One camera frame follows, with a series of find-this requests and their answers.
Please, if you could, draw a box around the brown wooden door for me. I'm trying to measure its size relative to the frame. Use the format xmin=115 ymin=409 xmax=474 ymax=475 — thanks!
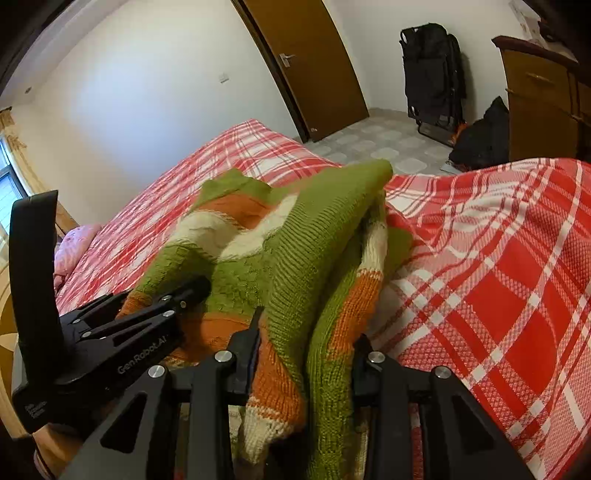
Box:
xmin=231 ymin=0 xmax=370 ymax=144

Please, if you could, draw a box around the white box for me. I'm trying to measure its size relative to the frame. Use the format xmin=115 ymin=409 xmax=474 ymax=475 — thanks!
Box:
xmin=509 ymin=0 xmax=546 ymax=46

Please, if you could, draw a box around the pink pillow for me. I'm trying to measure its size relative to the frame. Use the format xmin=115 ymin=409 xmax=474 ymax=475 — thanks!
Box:
xmin=53 ymin=224 xmax=102 ymax=291

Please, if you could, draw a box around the wooden cabinet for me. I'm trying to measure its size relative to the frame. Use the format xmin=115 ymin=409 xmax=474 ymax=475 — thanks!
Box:
xmin=492 ymin=34 xmax=591 ymax=162

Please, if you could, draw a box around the wooden bed headboard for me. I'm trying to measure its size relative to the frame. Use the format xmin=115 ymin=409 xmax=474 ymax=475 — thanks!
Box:
xmin=0 ymin=203 xmax=81 ymax=476

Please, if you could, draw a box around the black bag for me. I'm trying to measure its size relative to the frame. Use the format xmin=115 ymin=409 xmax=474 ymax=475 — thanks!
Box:
xmin=448 ymin=96 xmax=511 ymax=174

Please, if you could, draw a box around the golden curtain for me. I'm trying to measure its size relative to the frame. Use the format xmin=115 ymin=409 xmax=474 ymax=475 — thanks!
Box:
xmin=0 ymin=108 xmax=51 ymax=199

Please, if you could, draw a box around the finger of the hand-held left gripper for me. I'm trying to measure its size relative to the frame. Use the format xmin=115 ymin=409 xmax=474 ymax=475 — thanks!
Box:
xmin=115 ymin=276 xmax=212 ymax=324
xmin=85 ymin=302 xmax=188 ymax=345

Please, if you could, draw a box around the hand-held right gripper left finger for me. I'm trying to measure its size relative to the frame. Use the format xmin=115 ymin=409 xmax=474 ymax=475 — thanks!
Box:
xmin=60 ymin=305 xmax=265 ymax=480

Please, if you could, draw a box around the red plaid blanket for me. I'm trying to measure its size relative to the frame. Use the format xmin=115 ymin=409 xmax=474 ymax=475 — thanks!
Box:
xmin=54 ymin=119 xmax=591 ymax=476

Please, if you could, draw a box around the green knitted sweater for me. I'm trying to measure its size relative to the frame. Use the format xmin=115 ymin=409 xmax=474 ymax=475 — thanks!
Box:
xmin=117 ymin=159 xmax=414 ymax=480

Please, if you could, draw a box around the window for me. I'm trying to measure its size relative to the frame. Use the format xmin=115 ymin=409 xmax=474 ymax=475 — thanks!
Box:
xmin=0 ymin=138 xmax=24 ymax=232

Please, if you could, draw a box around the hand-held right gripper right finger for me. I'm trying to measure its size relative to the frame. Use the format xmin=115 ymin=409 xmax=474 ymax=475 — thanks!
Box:
xmin=352 ymin=333 xmax=536 ymax=480

